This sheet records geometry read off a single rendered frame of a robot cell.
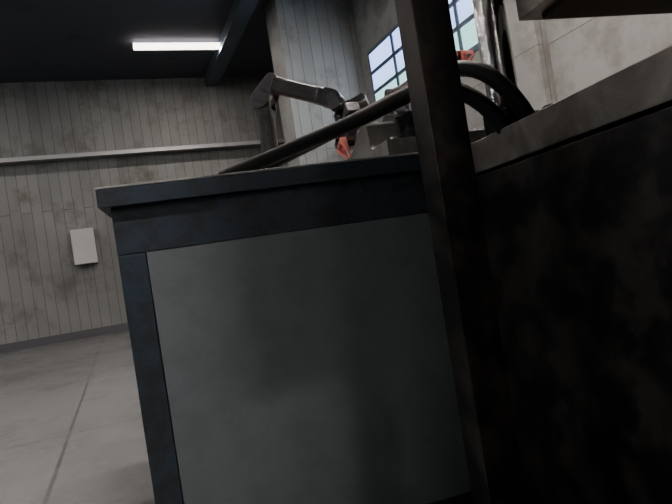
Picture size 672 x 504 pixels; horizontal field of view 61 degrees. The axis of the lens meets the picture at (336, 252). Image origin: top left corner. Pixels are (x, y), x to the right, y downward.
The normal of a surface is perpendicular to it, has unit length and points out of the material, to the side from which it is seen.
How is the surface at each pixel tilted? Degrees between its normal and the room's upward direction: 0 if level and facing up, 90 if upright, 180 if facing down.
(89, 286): 90
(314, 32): 90
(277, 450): 90
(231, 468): 90
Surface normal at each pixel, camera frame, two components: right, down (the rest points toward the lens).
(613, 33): -0.92, 0.14
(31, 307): 0.36, -0.07
